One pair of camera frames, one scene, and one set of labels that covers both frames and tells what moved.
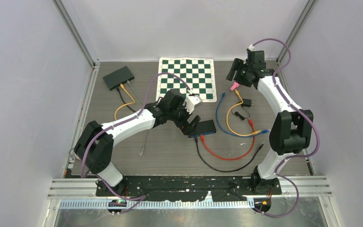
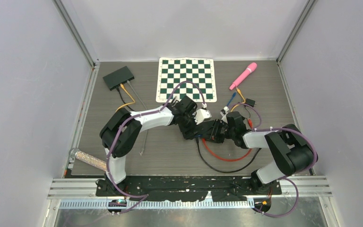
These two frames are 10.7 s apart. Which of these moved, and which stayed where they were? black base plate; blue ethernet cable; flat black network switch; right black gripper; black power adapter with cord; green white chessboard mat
Moved: blue ethernet cable; right black gripper
Stayed: green white chessboard mat; black power adapter with cord; black base plate; flat black network switch
